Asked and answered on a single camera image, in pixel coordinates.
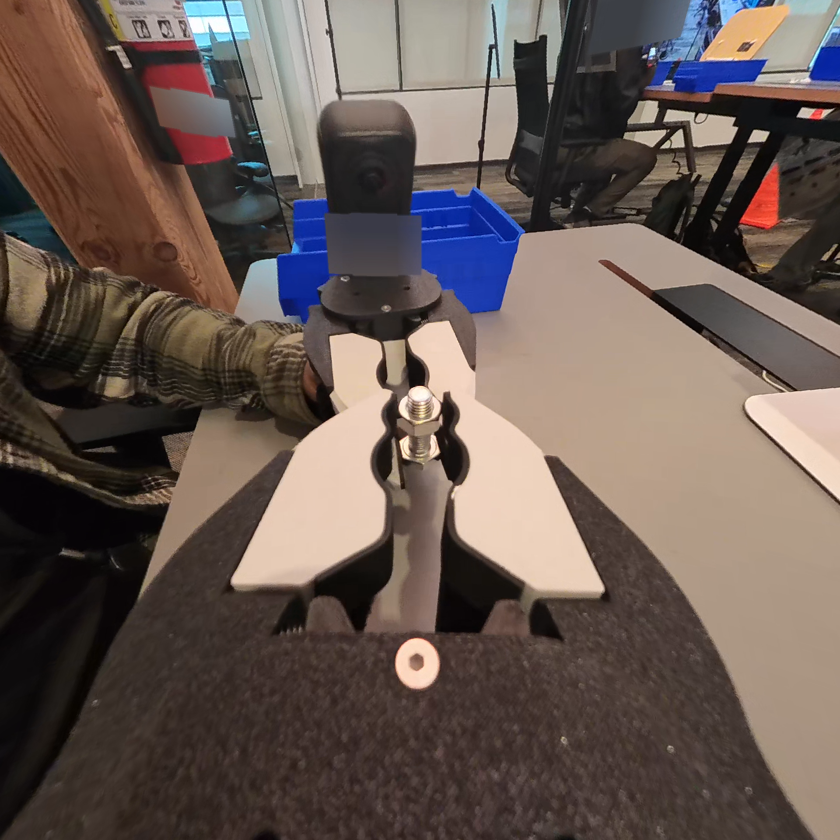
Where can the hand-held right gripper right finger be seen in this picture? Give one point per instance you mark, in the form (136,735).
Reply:
(518,512)

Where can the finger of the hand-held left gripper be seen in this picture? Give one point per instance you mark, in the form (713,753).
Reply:
(443,361)
(354,371)

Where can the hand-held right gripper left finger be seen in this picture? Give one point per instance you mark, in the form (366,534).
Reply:
(321,499)

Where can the silver threaded bolt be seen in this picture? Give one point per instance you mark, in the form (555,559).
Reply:
(420,397)

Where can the silver hex nut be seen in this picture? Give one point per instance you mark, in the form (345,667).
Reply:
(418,426)

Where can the blue plastic bin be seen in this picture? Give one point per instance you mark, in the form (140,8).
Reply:
(472,269)

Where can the person's left forearm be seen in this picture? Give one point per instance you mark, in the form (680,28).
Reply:
(164,341)

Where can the person's left hand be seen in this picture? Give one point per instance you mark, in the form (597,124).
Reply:
(312,382)

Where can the grey office chair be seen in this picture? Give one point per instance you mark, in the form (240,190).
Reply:
(243,207)

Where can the black light stand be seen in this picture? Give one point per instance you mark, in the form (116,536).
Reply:
(487,98)

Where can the black slanted pole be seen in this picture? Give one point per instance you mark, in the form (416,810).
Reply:
(558,131)

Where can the black mesh office chair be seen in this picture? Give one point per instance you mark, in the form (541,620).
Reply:
(531,85)

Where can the person's plaid shirt torso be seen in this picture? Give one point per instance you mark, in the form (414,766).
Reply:
(65,446)

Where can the black backpack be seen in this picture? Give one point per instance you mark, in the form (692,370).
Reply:
(673,207)

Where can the silver laptop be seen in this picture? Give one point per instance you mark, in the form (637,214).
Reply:
(800,433)

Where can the black desk mat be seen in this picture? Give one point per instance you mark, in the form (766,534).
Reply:
(754,328)

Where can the orange traffic cone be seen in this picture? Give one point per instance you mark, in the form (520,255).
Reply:
(764,203)

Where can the small blue bin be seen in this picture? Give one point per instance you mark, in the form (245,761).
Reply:
(718,75)
(827,65)

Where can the brown desk with black legs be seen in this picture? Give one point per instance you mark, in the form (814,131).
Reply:
(754,94)

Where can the wooden post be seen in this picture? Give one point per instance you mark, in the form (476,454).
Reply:
(79,164)

